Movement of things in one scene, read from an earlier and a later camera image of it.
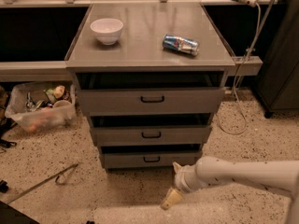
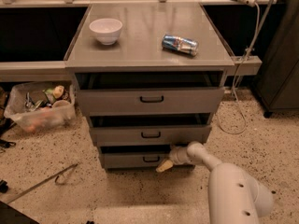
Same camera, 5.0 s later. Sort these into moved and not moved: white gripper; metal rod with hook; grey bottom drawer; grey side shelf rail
Moved: white gripper
Not moved: metal rod with hook; grey side shelf rail; grey bottom drawer
